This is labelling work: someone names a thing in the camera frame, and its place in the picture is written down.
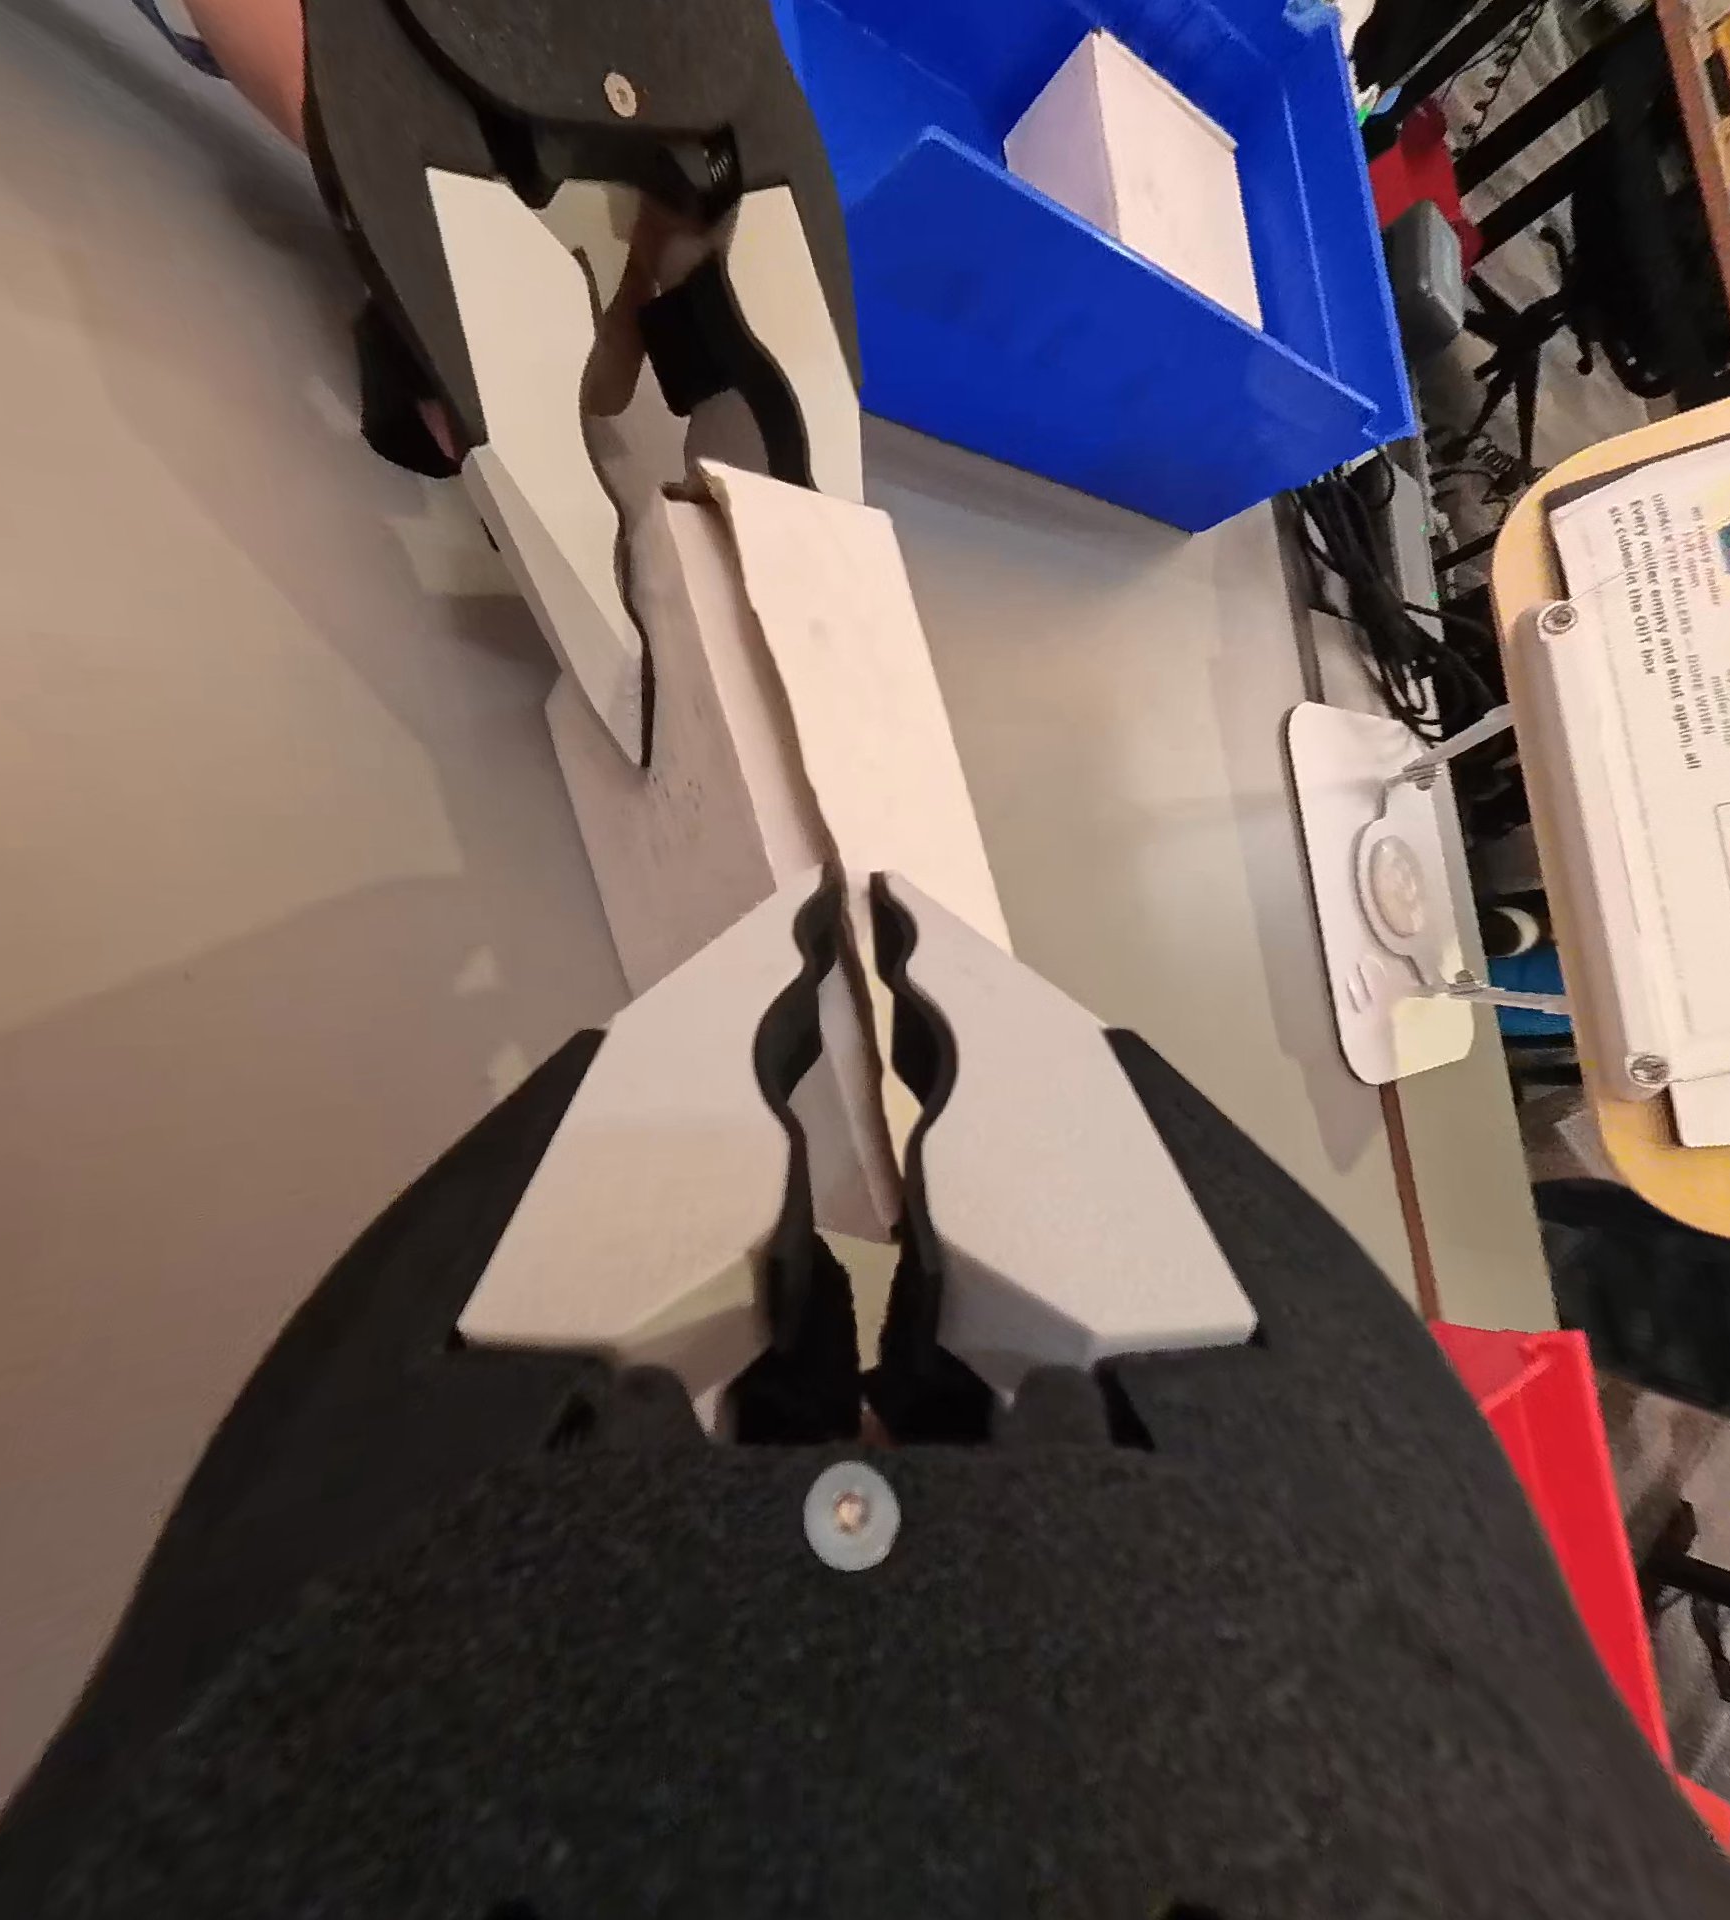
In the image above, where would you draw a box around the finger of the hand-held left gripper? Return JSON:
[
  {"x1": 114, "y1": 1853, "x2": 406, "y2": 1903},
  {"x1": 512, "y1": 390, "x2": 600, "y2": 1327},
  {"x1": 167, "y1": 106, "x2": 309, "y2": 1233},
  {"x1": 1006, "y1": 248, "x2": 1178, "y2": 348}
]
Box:
[
  {"x1": 636, "y1": 180, "x2": 867, "y2": 504},
  {"x1": 422, "y1": 162, "x2": 658, "y2": 770}
]

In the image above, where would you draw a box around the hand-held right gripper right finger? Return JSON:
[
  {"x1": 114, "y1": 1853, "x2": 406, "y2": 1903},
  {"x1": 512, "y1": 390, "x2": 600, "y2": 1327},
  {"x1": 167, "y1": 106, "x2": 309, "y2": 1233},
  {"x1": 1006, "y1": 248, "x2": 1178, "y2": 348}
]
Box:
[{"x1": 871, "y1": 871, "x2": 1258, "y2": 1412}]

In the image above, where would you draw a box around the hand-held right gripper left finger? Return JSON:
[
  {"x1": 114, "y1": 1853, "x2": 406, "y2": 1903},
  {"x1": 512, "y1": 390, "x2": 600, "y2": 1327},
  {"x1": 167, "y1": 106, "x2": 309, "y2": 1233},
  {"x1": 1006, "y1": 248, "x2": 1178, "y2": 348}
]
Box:
[{"x1": 455, "y1": 870, "x2": 867, "y2": 1434}]

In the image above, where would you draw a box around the blue plastic bin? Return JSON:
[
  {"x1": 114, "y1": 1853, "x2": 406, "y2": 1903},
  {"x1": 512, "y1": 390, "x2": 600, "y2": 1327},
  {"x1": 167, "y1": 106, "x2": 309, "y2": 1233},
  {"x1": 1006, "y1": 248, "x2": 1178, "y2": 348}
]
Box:
[{"x1": 765, "y1": 0, "x2": 1419, "y2": 533}]

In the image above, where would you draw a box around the white cardboard mailer box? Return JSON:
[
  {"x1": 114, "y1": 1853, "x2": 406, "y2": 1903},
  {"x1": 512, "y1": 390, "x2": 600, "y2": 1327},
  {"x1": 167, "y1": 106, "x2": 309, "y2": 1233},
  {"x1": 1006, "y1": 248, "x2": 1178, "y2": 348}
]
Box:
[
  {"x1": 1004, "y1": 29, "x2": 1264, "y2": 331},
  {"x1": 545, "y1": 455, "x2": 1018, "y2": 1243}
]

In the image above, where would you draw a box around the red plastic bin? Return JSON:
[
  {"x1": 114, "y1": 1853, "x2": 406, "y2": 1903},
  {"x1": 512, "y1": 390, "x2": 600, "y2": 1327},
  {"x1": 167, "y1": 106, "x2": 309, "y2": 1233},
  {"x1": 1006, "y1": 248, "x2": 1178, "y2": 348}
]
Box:
[{"x1": 1426, "y1": 1320, "x2": 1730, "y2": 1920}]

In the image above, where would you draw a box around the person's left hand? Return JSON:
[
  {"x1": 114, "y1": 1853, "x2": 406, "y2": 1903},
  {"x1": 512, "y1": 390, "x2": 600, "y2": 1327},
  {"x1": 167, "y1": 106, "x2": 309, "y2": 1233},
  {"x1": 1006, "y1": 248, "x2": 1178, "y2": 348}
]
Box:
[{"x1": 185, "y1": 0, "x2": 309, "y2": 144}]

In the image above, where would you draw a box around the white metal document stand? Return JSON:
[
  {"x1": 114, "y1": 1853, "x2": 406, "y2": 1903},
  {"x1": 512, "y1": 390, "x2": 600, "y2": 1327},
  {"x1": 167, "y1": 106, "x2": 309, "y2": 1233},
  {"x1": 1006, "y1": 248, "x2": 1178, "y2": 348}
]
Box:
[{"x1": 1284, "y1": 592, "x2": 1708, "y2": 1098}]

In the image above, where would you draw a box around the teal blue object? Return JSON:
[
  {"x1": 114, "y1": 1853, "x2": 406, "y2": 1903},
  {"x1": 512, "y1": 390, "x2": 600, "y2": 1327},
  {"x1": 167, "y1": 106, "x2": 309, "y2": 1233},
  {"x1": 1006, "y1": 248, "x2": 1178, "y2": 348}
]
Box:
[{"x1": 1479, "y1": 952, "x2": 1572, "y2": 1038}]

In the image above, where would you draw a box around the grey box device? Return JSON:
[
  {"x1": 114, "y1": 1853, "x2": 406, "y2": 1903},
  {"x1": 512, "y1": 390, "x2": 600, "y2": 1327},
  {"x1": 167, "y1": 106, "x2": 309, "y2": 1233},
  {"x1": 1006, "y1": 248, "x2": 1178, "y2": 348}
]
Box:
[{"x1": 1382, "y1": 201, "x2": 1473, "y2": 354}]

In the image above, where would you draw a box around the round table with instruction sheet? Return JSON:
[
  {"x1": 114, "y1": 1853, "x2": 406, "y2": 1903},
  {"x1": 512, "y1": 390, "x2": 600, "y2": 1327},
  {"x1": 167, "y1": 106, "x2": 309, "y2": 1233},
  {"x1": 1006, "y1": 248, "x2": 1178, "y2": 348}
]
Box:
[{"x1": 1492, "y1": 365, "x2": 1730, "y2": 1247}]

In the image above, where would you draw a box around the black cable bundle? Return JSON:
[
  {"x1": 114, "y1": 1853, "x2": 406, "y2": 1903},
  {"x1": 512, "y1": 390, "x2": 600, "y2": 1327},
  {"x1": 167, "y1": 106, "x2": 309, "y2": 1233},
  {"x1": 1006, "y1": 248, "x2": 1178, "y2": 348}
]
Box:
[{"x1": 1292, "y1": 450, "x2": 1498, "y2": 751}]

